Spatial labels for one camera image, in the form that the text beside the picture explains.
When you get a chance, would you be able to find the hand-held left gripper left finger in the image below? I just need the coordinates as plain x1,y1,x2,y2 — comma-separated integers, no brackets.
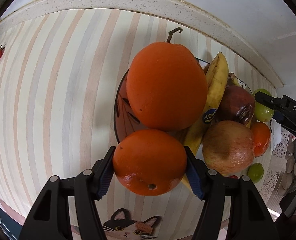
18,146,116,240

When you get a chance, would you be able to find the striped cat print mat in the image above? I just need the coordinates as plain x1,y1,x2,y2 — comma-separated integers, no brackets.
0,7,291,240

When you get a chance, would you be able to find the green lime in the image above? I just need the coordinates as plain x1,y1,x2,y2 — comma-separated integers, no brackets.
252,88,274,122

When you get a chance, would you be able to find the large orange with stem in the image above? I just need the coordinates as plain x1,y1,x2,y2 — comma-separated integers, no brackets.
126,27,208,131

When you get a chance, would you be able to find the small orange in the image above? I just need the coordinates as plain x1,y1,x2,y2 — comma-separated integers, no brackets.
249,122,271,157
112,129,188,196

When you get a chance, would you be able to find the dark red pomegranate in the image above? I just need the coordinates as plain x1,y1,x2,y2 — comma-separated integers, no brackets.
216,85,256,125

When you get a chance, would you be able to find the blue cabinet front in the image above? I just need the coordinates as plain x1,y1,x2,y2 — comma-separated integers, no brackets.
0,195,22,240

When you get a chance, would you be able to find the reddish brown apple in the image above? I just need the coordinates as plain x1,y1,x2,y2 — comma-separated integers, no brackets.
202,120,255,175

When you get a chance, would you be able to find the patterned glass sliding door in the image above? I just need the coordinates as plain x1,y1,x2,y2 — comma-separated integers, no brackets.
259,127,296,220

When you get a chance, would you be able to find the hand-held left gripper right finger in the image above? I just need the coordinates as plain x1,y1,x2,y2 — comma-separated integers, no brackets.
185,147,279,240

